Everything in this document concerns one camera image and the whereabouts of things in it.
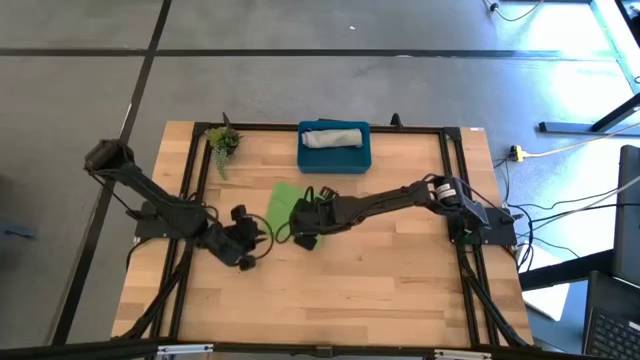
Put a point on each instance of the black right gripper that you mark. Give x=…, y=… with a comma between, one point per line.
x=312, y=220

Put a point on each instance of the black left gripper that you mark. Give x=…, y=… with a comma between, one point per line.
x=225, y=245

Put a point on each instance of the green microfiber towel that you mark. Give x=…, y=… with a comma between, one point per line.
x=280, y=200

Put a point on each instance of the grey waffle microfiber towel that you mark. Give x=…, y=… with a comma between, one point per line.
x=332, y=138

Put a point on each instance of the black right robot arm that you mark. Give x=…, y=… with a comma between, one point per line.
x=390, y=197

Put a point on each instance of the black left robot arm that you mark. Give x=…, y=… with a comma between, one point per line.
x=150, y=190

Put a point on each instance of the teal rectangular basket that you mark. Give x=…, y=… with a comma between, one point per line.
x=332, y=162

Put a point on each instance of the small artificial green plant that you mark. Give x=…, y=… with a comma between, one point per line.
x=225, y=140

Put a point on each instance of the small black clamp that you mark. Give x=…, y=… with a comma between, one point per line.
x=396, y=121

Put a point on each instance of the long black aluminium beam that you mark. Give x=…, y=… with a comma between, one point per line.
x=75, y=350

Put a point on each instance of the yellow power strip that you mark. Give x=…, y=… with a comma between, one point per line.
x=516, y=153

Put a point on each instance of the black table leg bar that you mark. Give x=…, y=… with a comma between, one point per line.
x=565, y=270

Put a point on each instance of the black desk leg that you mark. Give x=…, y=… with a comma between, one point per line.
x=565, y=127

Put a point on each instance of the black monitor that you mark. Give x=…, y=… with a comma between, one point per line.
x=630, y=225

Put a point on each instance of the black laptop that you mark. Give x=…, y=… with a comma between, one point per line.
x=615, y=335

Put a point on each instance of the light desk top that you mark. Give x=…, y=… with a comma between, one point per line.
x=620, y=30

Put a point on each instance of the black aluminium table frame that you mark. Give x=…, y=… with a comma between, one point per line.
x=270, y=127

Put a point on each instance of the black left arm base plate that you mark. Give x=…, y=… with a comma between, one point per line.
x=150, y=230

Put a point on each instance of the silver metal bracket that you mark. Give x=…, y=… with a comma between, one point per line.
x=462, y=355
x=185, y=349

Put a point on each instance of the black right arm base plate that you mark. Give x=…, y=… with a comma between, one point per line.
x=502, y=235

